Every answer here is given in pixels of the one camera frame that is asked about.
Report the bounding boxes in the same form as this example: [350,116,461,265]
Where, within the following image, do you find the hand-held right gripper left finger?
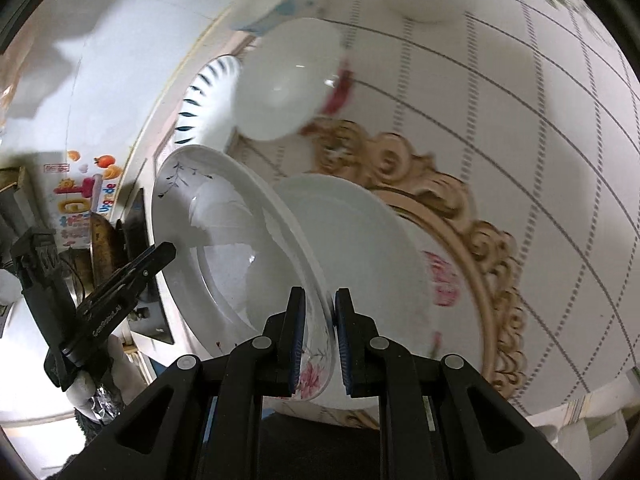
[60,287,307,480]

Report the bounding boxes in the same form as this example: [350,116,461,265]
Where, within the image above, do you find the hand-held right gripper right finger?
[334,287,586,480]

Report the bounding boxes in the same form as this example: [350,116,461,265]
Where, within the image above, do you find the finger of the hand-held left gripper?
[59,242,177,368]

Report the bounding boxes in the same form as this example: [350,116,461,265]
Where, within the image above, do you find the white plate with branch print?
[151,145,335,402]

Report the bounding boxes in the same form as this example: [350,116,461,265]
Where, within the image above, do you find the white dish with blue strokes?
[174,55,241,153]

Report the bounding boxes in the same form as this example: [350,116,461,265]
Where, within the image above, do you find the brown metal object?
[87,210,128,291]

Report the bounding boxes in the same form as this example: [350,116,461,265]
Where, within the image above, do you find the white plate with red flower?
[272,174,486,396]

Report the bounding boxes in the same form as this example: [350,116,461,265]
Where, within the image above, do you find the white bowl with red print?
[234,17,358,142]

